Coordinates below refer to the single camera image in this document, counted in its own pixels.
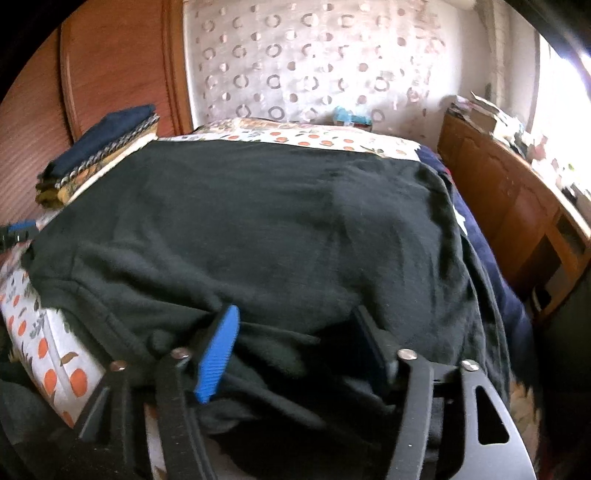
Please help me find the navy blue blanket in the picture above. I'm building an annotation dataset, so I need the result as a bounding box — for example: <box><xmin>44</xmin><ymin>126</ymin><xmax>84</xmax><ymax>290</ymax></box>
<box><xmin>418</xmin><ymin>143</ymin><xmax>536</xmax><ymax>324</ymax></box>

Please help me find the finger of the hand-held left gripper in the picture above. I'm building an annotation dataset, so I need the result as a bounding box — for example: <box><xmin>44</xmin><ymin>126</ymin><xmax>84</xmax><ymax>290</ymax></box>
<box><xmin>0</xmin><ymin>220</ymin><xmax>40</xmax><ymax>252</ymax></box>

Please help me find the teal plastic toy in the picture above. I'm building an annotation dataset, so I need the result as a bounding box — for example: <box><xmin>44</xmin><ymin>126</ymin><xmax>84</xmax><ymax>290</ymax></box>
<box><xmin>332</xmin><ymin>106</ymin><xmax>372</xmax><ymax>130</ymax></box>

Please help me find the stack of books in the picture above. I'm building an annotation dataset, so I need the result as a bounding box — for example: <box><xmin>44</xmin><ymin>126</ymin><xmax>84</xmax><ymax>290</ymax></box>
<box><xmin>450</xmin><ymin>90</ymin><xmax>513</xmax><ymax>134</ymax></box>

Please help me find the circle-patterned wall cloth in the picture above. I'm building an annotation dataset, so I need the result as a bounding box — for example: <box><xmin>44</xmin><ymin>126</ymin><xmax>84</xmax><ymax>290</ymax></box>
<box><xmin>182</xmin><ymin>0</ymin><xmax>467</xmax><ymax>139</ymax></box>

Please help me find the dark cloth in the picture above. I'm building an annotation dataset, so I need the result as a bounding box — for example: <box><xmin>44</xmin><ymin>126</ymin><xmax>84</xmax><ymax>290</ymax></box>
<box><xmin>536</xmin><ymin>295</ymin><xmax>591</xmax><ymax>480</ymax></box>

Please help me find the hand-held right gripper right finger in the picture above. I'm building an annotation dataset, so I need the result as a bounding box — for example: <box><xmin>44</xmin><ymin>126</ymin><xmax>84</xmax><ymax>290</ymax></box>
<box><xmin>352</xmin><ymin>305</ymin><xmax>539</xmax><ymax>480</ymax></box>

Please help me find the orange-print white bed sheet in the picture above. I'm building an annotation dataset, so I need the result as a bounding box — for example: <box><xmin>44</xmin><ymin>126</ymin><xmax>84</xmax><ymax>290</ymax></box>
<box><xmin>0</xmin><ymin>117</ymin><xmax>421</xmax><ymax>430</ymax></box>

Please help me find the navy folded cloth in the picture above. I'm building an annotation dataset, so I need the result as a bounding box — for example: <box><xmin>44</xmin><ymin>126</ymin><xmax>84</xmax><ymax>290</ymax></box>
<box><xmin>48</xmin><ymin>104</ymin><xmax>158</xmax><ymax>174</ymax></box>

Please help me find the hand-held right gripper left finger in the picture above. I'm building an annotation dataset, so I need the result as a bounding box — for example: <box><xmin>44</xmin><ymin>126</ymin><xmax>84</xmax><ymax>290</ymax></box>
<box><xmin>74</xmin><ymin>304</ymin><xmax>242</xmax><ymax>480</ymax></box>

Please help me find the stack of folded clothes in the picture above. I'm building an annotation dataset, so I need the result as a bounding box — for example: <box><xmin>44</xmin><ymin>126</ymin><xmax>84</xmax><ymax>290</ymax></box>
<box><xmin>37</xmin><ymin>115</ymin><xmax>160</xmax><ymax>208</ymax></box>

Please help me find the clutter of small sill items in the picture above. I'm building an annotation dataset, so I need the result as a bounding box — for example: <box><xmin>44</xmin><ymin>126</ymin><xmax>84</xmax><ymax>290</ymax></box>
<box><xmin>508</xmin><ymin>124</ymin><xmax>591</xmax><ymax>204</ymax></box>

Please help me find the brown wooden wardrobe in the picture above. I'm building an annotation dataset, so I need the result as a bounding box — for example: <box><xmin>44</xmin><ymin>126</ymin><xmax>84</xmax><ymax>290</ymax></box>
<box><xmin>0</xmin><ymin>0</ymin><xmax>195</xmax><ymax>222</ymax></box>

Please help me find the brown wooden cabinet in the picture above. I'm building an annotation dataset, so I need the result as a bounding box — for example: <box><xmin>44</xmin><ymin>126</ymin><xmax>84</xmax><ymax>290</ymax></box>
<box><xmin>436</xmin><ymin>113</ymin><xmax>591</xmax><ymax>324</ymax></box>

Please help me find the black t-shirt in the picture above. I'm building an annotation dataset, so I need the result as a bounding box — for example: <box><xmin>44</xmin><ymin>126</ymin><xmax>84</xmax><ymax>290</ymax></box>
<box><xmin>0</xmin><ymin>138</ymin><xmax>513</xmax><ymax>480</ymax></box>

